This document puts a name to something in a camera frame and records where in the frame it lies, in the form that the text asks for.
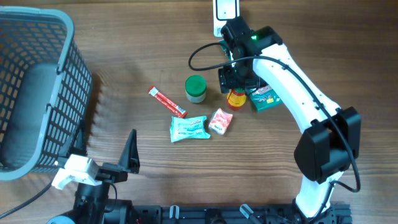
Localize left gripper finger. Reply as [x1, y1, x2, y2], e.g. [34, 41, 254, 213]
[58, 119, 87, 158]
[118, 129, 141, 174]

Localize red sauce bottle green cap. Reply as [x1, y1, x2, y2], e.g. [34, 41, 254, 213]
[226, 88, 247, 111]

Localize dark green box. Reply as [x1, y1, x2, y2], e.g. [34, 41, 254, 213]
[218, 39, 283, 113]

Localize clear jar green lid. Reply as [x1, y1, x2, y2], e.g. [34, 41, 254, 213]
[185, 75, 207, 103]

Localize red white snack packet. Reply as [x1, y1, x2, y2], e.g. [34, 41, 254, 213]
[208, 108, 233, 135]

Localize teal tissue packet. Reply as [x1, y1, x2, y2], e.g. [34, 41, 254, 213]
[170, 116, 210, 142]

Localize red stick packet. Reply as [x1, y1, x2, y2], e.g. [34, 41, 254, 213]
[149, 86, 187, 118]

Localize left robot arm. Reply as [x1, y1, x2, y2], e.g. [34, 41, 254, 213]
[48, 121, 142, 224]

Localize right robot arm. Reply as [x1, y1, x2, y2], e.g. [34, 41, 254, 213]
[218, 16, 361, 222]

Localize white barcode scanner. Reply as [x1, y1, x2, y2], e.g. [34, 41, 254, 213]
[213, 0, 240, 37]

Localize grey plastic shopping basket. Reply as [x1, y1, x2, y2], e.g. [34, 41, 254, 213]
[1, 6, 93, 181]

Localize black left camera cable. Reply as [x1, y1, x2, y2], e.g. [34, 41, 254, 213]
[0, 182, 53, 220]

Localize black camera cable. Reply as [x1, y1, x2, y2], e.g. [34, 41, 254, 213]
[0, 182, 53, 220]
[188, 42, 361, 218]

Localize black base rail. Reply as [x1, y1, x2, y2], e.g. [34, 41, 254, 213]
[124, 203, 353, 224]

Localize black right camera cable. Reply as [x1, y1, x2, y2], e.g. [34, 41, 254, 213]
[188, 42, 361, 218]

